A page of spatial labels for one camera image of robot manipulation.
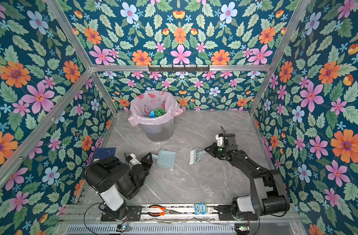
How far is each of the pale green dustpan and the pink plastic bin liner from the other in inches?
9.0

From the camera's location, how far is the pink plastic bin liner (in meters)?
0.82

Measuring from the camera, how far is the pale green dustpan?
35.6 inches
